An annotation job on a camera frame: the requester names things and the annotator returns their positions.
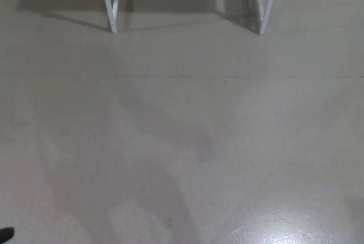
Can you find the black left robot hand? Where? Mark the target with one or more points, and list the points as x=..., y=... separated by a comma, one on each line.
x=6, y=232

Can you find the white table with metal frame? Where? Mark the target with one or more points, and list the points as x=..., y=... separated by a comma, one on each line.
x=113, y=13

